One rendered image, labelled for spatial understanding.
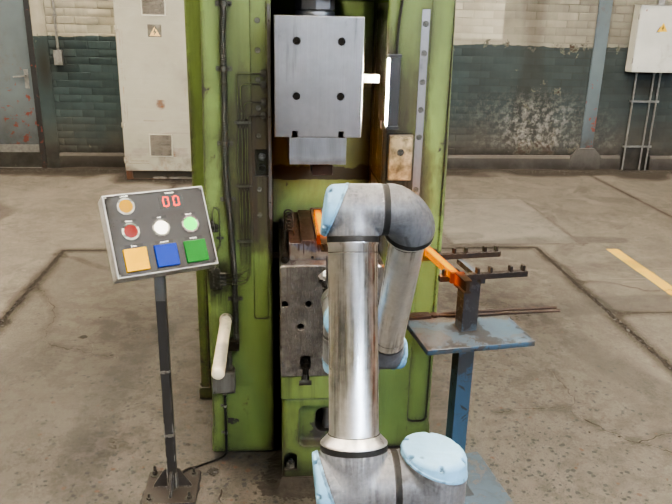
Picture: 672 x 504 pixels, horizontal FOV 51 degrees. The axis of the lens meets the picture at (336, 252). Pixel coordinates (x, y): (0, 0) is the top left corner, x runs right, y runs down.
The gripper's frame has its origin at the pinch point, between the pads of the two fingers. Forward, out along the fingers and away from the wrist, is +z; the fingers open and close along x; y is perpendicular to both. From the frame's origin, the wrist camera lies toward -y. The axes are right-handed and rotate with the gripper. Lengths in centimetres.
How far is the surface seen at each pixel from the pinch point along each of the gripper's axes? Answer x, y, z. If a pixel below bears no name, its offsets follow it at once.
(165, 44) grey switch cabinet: -130, -43, 558
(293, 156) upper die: -11.2, -29.7, 33.0
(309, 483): -5, 100, 24
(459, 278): 41.1, 2.3, -3.5
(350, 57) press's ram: 8, -63, 33
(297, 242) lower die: -9.6, 2.1, 33.9
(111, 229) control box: -70, -10, 11
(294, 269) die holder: -10.9, 10.0, 26.9
